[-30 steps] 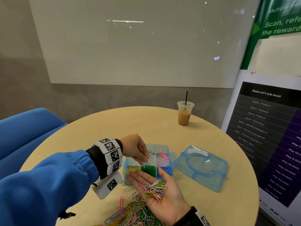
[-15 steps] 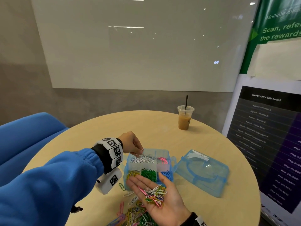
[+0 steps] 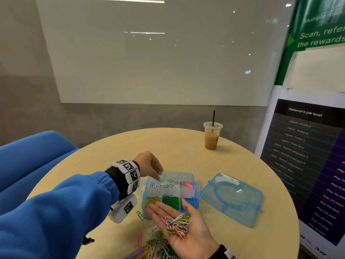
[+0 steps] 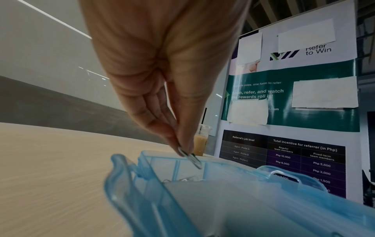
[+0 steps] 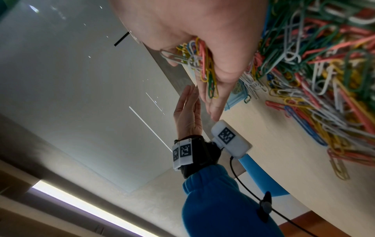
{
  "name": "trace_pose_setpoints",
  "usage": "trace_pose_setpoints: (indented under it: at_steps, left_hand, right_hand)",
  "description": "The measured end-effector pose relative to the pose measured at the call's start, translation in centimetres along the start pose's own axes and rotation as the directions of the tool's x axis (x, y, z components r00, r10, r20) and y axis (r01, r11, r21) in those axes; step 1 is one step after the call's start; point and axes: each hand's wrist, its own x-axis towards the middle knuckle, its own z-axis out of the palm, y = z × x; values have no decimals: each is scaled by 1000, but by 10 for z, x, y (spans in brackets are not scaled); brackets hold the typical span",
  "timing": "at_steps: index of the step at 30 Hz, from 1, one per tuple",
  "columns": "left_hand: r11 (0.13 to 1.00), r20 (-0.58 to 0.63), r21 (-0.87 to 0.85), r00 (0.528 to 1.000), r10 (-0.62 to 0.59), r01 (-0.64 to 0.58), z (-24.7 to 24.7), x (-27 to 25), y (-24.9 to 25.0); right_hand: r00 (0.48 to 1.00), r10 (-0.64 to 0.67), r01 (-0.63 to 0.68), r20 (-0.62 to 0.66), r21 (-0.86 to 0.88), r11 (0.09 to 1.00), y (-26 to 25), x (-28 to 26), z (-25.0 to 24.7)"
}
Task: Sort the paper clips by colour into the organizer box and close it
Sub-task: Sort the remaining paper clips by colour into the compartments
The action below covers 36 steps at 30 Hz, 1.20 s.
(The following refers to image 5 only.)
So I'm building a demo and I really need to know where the person's left hand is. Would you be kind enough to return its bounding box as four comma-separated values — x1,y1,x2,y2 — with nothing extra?
174,84,203,141

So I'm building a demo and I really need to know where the person's right hand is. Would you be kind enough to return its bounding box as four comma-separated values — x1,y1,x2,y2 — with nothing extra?
110,0,271,122

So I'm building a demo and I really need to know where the blue compartment organizer box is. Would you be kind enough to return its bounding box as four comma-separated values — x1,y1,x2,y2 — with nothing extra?
225,90,253,111

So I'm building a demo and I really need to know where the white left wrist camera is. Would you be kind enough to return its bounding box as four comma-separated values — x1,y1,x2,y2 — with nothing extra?
211,120,253,159

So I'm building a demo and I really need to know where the handful of assorted paper clips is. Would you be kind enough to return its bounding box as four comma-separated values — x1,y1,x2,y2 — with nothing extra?
159,37,221,100

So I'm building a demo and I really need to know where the blue upholstered chair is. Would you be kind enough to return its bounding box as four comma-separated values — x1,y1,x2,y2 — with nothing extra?
239,154,291,198

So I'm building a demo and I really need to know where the black drinking straw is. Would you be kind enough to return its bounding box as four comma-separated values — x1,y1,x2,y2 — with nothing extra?
114,31,131,47

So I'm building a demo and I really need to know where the ceiling light strip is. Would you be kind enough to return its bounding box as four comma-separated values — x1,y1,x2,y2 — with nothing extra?
32,180,145,237

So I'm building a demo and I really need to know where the left wrist marker band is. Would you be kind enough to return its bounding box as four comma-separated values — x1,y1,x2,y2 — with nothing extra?
171,137,196,171

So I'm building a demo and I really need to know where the round wooden table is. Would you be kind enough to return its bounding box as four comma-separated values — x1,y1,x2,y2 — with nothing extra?
143,44,375,237

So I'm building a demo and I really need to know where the white wall board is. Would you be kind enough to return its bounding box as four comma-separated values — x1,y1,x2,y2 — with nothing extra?
0,0,189,193

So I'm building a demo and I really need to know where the pile of coloured paper clips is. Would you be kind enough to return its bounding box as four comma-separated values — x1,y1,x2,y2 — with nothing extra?
234,0,375,181

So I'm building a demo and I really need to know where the black camera cable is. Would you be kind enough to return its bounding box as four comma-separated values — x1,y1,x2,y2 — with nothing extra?
228,156,317,237

